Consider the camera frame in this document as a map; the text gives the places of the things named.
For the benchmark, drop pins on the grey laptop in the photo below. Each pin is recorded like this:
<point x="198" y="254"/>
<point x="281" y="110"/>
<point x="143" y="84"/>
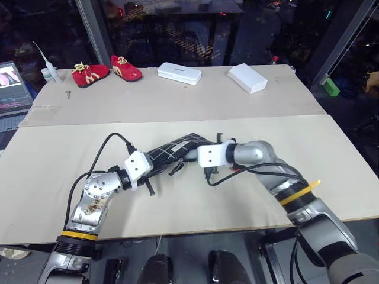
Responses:
<point x="13" y="97"/>

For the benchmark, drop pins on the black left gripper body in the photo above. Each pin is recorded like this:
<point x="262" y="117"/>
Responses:
<point x="145" y="175"/>

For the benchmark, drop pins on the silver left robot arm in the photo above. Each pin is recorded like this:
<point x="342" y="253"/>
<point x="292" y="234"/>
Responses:
<point x="94" y="189"/>

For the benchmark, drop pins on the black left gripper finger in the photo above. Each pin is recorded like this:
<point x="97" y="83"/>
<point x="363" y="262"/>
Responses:
<point x="151" y="187"/>

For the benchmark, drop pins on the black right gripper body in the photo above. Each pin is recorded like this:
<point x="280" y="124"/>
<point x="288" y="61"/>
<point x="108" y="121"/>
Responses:
<point x="215" y="170"/>

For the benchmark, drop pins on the red felt shoe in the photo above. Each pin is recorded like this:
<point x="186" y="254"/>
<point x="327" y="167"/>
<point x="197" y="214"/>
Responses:
<point x="127" y="71"/>
<point x="94" y="74"/>

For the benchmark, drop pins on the red capped bottle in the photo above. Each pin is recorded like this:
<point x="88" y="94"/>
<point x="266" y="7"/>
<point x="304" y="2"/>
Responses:
<point x="275" y="60"/>

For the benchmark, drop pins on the white cardboard box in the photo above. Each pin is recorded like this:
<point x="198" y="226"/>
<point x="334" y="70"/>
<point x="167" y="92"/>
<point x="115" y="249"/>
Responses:
<point x="247" y="77"/>

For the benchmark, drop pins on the black grid pouch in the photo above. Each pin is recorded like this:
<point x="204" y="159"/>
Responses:
<point x="177" y="147"/>

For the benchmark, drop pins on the grey metal frame post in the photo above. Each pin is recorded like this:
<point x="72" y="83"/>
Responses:
<point x="345" y="40"/>
<point x="93" y="32"/>

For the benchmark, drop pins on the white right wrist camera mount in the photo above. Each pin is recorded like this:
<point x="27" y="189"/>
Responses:
<point x="211" y="156"/>

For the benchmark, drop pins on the red marker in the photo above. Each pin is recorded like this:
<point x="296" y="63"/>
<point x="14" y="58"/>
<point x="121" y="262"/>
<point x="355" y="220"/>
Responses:
<point x="235" y="169"/>

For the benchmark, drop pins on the green box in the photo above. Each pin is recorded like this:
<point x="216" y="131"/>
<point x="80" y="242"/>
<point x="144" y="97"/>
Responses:
<point x="331" y="87"/>

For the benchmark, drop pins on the white rounded plastic case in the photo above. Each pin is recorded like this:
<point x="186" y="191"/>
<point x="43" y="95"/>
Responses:
<point x="179" y="73"/>

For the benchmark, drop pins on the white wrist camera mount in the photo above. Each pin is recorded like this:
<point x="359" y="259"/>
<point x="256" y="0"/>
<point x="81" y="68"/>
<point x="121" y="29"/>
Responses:
<point x="211" y="156"/>
<point x="137" y="165"/>

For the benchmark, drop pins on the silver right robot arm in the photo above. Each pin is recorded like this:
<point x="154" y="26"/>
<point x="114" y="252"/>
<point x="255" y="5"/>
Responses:
<point x="257" y="154"/>

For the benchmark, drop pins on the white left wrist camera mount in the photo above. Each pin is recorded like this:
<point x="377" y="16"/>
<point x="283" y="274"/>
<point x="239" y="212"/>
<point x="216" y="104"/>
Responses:
<point x="137" y="165"/>

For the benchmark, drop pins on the small metal bolt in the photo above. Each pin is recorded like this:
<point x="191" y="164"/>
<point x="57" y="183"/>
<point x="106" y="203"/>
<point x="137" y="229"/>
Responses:
<point x="68" y="94"/>

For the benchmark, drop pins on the clear plastic film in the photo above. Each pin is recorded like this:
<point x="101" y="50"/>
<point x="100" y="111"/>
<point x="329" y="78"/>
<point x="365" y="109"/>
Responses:
<point x="44" y="108"/>

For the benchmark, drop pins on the clear nozzle squeeze bottle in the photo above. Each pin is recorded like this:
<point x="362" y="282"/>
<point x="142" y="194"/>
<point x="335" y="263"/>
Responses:
<point x="54" y="72"/>

